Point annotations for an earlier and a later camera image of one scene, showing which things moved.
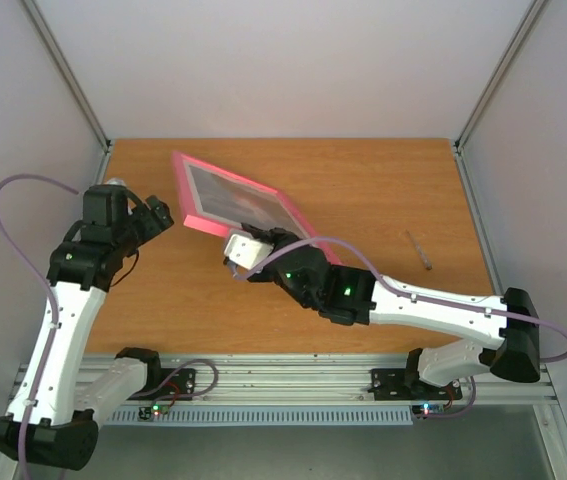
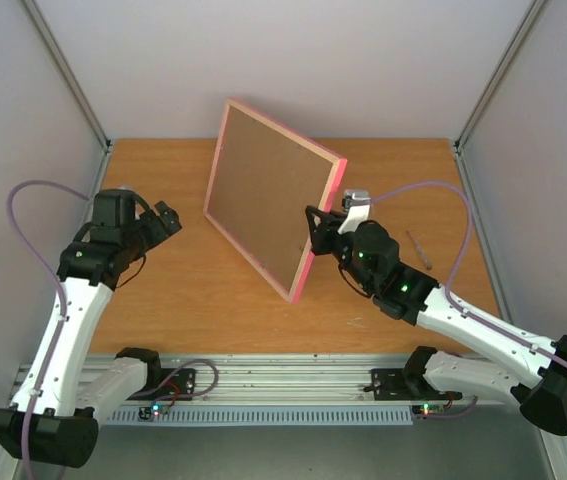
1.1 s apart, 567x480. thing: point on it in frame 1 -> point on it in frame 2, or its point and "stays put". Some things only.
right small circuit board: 427,408 stays put
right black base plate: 391,385 stays put
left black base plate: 167,384 stays put
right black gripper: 261,240 -> 333,232
